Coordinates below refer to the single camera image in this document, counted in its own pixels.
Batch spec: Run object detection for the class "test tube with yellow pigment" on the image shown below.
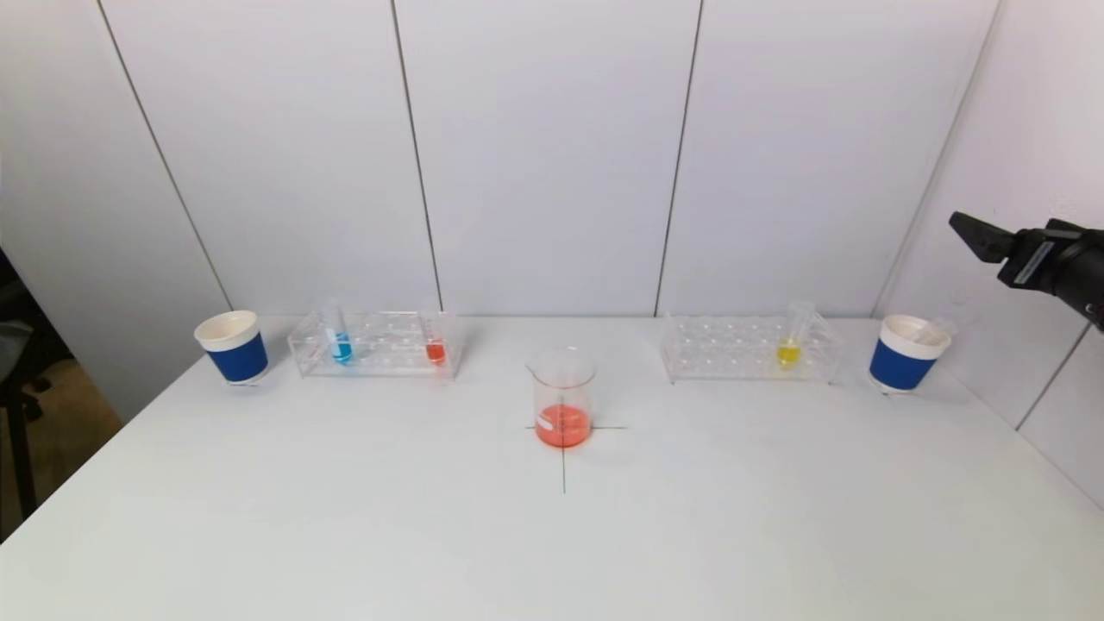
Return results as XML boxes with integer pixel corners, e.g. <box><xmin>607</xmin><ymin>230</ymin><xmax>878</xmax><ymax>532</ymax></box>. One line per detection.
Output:
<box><xmin>775</xmin><ymin>300</ymin><xmax>815</xmax><ymax>370</ymax></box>

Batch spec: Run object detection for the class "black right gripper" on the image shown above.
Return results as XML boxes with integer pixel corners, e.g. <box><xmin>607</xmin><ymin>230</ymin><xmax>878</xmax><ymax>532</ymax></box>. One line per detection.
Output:
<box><xmin>948</xmin><ymin>210</ymin><xmax>1104</xmax><ymax>332</ymax></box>

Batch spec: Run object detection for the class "test tube with orange pigment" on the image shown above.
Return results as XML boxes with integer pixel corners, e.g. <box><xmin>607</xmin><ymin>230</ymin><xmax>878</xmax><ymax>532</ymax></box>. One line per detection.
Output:
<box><xmin>424</xmin><ymin>312</ymin><xmax>449</xmax><ymax>367</ymax></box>

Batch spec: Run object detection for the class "blue white paper cup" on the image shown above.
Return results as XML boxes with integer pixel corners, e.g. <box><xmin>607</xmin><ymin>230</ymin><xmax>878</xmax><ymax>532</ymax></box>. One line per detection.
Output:
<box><xmin>194</xmin><ymin>310</ymin><xmax>270</xmax><ymax>386</ymax></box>
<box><xmin>868</xmin><ymin>315</ymin><xmax>952</xmax><ymax>395</ymax></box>

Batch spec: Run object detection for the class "clear acrylic test tube rack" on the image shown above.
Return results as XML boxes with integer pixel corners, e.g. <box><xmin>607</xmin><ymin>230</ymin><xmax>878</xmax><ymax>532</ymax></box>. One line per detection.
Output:
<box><xmin>660</xmin><ymin>315</ymin><xmax>845</xmax><ymax>386</ymax></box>
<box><xmin>289</xmin><ymin>311</ymin><xmax>461</xmax><ymax>380</ymax></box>

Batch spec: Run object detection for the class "clear glass beaker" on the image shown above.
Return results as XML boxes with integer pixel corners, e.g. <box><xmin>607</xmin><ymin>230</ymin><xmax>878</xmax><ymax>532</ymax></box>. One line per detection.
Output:
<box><xmin>526</xmin><ymin>347</ymin><xmax>598</xmax><ymax>449</ymax></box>

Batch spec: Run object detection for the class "test tube with blue pigment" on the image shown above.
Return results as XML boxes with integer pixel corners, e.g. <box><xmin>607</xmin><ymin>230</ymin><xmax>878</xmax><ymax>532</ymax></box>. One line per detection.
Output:
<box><xmin>323</xmin><ymin>299</ymin><xmax>355</xmax><ymax>367</ymax></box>

